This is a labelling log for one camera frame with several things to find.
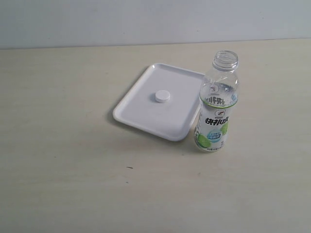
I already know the white bottle cap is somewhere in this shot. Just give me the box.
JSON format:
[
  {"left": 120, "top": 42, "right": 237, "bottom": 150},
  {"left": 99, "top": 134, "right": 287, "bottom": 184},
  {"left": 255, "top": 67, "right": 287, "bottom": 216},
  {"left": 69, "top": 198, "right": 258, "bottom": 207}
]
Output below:
[{"left": 155, "top": 90, "right": 171, "bottom": 103}]

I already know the clear plastic drink bottle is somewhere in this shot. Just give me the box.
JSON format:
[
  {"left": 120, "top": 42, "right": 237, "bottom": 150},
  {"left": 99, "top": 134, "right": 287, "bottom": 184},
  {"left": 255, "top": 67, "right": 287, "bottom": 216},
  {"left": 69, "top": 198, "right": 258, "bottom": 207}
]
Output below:
[{"left": 194, "top": 50, "right": 239, "bottom": 152}]

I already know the white rectangular plastic tray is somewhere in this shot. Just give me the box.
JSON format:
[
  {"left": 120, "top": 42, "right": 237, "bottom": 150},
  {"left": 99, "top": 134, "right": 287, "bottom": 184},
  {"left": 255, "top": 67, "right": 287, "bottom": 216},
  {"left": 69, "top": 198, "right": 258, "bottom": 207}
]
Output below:
[{"left": 113, "top": 63, "right": 204, "bottom": 141}]

